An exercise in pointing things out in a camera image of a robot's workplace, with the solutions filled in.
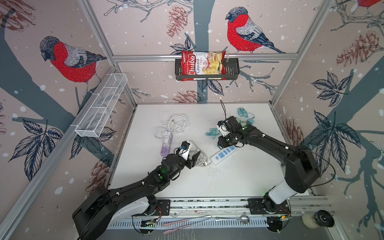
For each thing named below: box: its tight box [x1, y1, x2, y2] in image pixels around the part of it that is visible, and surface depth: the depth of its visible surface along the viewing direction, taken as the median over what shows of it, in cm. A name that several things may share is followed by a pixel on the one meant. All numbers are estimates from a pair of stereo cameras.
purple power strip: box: [160, 131, 172, 157], surface depth 94 cm
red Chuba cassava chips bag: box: [181, 50, 227, 81], surface depth 90 cm
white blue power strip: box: [210, 145, 237, 165], surface depth 92 cm
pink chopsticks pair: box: [162, 219, 191, 235], surface depth 71 cm
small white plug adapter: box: [162, 131, 172, 146], surface depth 94 cm
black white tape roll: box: [302, 209, 335, 229], surface depth 63 cm
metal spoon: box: [215, 215, 250, 224], surface depth 71 cm
